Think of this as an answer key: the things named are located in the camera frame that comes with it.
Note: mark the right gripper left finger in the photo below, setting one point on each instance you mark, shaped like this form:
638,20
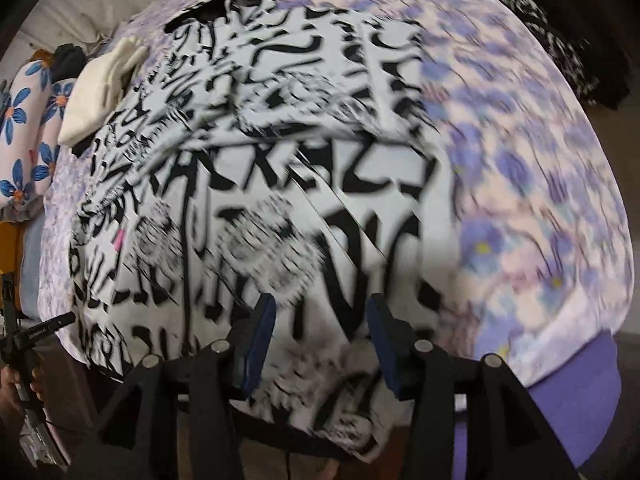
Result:
250,339

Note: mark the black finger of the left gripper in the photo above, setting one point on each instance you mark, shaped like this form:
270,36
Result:
43,330

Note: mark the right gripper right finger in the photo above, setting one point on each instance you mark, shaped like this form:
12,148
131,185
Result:
393,340

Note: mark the black white graffiti garment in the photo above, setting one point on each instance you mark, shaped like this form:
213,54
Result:
280,150

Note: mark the black white hanging clothes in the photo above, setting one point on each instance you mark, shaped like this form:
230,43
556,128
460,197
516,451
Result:
597,75

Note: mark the wooden headboard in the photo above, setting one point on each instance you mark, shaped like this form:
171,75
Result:
11,254

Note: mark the purple cat print blanket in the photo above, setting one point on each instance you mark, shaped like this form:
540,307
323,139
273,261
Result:
544,256

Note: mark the pink blue flower pillow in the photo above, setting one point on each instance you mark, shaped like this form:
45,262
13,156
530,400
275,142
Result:
20,131

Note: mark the cream folded garment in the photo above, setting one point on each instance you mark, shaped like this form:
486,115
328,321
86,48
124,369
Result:
99,88

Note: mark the black crumpled cloth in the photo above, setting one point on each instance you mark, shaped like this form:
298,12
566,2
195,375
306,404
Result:
68,62

